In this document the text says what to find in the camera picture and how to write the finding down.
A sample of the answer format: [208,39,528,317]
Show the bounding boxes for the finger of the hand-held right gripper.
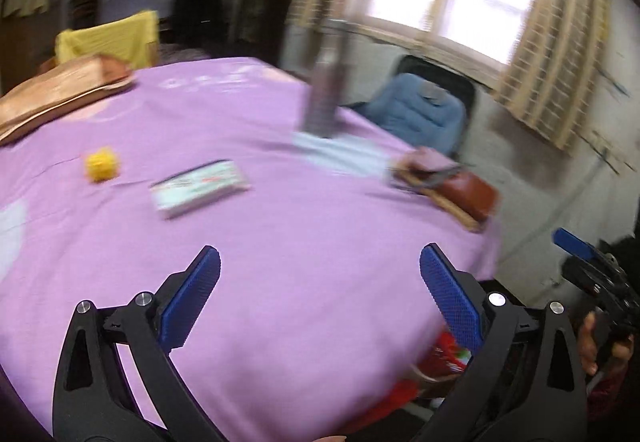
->
[552,228,601,265]

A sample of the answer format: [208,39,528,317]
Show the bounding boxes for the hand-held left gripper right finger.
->
[415,243,588,442]

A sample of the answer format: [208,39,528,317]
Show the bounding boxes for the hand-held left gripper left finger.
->
[52,244,236,442]

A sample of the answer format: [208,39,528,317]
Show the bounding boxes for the red plastic bag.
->
[345,329,473,433]

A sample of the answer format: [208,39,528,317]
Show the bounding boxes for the person's right hand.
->
[580,312,636,375]

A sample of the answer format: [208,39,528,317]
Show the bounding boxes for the brown wallet with pink cloth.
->
[390,147,501,233]

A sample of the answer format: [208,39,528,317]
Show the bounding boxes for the flat white green box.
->
[149,159,251,217]

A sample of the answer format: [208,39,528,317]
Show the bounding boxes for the crumpled yellow paper ball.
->
[85,148,122,183]

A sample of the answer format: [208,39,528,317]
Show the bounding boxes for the light blue cloth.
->
[292,132,401,177]

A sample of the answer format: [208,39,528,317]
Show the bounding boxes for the black office chair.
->
[350,54,476,160]

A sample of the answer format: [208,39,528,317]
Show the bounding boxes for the silver metal bottle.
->
[300,19,351,139]

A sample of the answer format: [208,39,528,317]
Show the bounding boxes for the golden brown pillow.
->
[0,52,138,143]

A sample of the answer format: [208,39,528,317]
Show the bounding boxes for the yellow cloth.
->
[55,10,160,70]

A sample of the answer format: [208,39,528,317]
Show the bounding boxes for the black hanging jacket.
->
[172,0,226,47]

